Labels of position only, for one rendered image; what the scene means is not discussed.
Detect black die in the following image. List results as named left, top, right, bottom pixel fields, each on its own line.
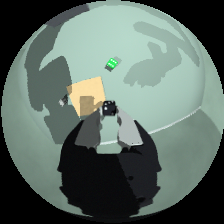
left=103, top=101, right=116, bottom=116

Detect tan flat mat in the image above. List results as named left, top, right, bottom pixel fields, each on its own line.
left=66, top=76, right=106, bottom=116

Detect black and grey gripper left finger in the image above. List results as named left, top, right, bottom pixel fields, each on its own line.
left=57, top=106, right=103, bottom=173

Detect green die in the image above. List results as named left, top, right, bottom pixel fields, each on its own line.
left=107, top=58, right=118, bottom=69

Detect white die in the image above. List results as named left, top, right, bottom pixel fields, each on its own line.
left=59, top=97, right=67, bottom=107

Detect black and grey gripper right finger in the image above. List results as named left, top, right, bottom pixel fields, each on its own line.
left=115, top=106, right=162, bottom=172

